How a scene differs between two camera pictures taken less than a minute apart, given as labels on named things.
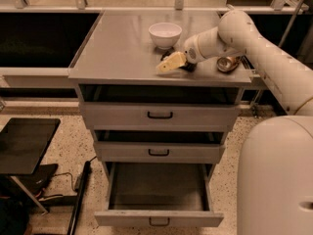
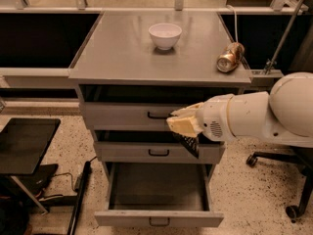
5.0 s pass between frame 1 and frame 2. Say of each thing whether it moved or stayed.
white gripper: moved
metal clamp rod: stayed
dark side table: stayed
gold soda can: stayed
